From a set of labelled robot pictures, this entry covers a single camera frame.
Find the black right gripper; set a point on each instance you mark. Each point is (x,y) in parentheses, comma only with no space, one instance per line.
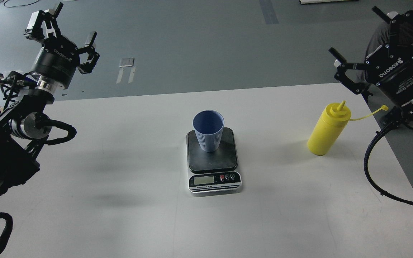
(389,67)

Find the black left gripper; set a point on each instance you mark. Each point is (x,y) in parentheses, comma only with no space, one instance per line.
(58,57)

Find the yellow squeeze bottle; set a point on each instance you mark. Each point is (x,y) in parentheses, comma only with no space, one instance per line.
(332,121)

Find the blue ribbed plastic cup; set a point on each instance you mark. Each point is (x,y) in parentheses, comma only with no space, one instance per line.
(208,126)

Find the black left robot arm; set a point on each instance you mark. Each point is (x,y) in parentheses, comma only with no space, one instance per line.
(24,128)

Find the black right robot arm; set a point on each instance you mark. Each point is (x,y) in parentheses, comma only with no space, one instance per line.
(389,67)

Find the black digital kitchen scale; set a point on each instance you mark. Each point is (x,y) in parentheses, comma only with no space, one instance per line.
(213,173)

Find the seated person in dark clothes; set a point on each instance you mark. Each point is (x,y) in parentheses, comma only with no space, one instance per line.
(381,36)

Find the grey metal floor plate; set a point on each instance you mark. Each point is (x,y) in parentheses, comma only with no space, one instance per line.
(127,62)

